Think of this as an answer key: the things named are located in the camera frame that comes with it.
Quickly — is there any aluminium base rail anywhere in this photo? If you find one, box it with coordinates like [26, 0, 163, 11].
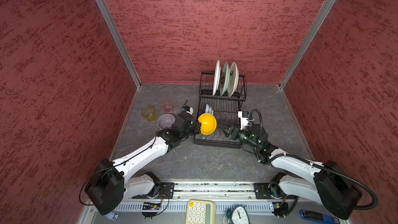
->
[77, 178, 352, 224]

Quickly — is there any amber drinking glass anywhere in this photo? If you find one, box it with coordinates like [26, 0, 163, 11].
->
[142, 105, 157, 123]

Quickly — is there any white plate blue rim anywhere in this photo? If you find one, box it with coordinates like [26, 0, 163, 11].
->
[212, 60, 221, 96]

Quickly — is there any cream plate gold rim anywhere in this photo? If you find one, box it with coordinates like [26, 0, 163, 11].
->
[228, 62, 239, 97]

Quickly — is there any yellow bowl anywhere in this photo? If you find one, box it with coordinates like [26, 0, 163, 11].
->
[198, 113, 217, 135]

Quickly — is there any blue handled tool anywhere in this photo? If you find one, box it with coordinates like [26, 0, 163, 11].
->
[300, 210, 341, 224]

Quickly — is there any teal alarm clock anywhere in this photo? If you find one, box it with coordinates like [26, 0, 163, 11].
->
[226, 205, 250, 224]

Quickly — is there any blue floral white bowl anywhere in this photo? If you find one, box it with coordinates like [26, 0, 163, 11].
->
[204, 104, 214, 115]

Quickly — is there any small grey cap object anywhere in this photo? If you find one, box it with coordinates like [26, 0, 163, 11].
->
[105, 211, 119, 221]

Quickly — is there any lavender white bowl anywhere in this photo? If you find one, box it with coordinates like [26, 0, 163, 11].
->
[157, 114, 176, 130]

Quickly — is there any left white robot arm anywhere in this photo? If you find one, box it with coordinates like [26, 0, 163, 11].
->
[84, 112, 202, 216]

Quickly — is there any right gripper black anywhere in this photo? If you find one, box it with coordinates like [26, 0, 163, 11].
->
[219, 122, 259, 150]

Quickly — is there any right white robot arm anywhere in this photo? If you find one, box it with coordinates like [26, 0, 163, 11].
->
[225, 124, 363, 219]

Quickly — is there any aluminium corner post left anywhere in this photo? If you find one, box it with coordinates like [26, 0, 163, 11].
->
[95, 0, 142, 90]

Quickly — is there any aluminium corner post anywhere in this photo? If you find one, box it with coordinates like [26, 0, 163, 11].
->
[95, 0, 142, 90]
[279, 0, 336, 91]

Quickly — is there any pink drinking glass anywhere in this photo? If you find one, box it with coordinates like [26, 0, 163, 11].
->
[159, 97, 174, 114]

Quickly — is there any yellow calculator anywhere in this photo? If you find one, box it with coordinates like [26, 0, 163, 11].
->
[186, 200, 216, 224]

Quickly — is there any black corrugated cable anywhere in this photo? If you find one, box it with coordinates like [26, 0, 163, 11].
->
[248, 108, 379, 211]

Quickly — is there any mint green plate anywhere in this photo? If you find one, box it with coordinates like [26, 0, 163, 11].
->
[220, 62, 231, 96]

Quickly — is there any black wire dish rack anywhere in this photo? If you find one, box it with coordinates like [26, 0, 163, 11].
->
[193, 72, 247, 149]

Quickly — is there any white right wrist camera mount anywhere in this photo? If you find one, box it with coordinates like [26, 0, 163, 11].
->
[238, 111, 252, 130]

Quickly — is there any aluminium corner post right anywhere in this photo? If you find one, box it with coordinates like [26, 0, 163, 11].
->
[279, 0, 336, 91]

